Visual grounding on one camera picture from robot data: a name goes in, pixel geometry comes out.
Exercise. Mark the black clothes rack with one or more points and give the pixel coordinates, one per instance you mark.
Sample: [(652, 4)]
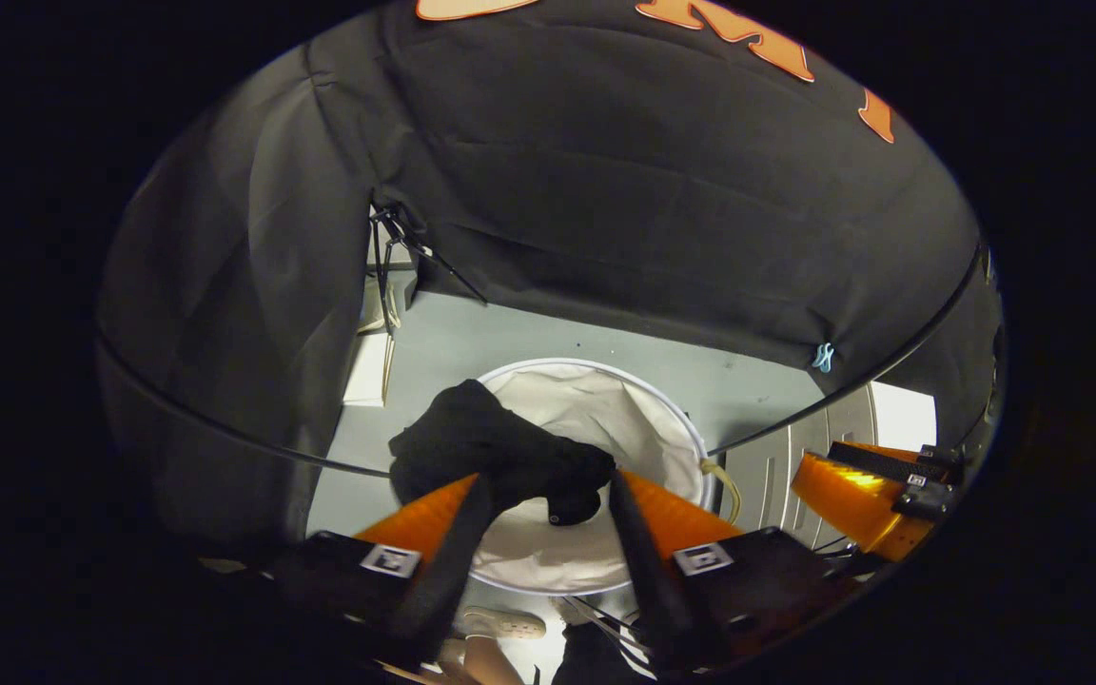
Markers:
[(305, 455)]

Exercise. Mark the person's white slipper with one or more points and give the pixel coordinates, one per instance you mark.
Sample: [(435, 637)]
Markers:
[(505, 623)]

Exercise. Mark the blue clip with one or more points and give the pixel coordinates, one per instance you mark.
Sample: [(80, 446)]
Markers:
[(825, 357)]

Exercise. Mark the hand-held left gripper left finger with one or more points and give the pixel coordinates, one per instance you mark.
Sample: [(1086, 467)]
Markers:
[(439, 571)]

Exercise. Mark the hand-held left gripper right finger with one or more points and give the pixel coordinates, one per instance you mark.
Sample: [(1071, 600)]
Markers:
[(648, 571)]

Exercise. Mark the white box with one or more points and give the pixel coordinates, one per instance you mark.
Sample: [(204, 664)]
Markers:
[(370, 371)]

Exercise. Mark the black knit garment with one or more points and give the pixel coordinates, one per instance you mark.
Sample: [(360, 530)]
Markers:
[(481, 447)]

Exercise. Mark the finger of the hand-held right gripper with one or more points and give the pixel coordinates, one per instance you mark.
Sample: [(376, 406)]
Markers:
[(852, 504), (881, 446)]

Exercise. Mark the white laundry hamper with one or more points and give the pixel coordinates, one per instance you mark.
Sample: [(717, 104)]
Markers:
[(605, 419)]

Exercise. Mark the person's leg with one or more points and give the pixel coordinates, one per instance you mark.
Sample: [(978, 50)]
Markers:
[(493, 663)]

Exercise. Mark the white cabinet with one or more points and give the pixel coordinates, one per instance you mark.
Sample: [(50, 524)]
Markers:
[(786, 476)]

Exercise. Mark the black backdrop stand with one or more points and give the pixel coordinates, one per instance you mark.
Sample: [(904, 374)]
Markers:
[(386, 257)]

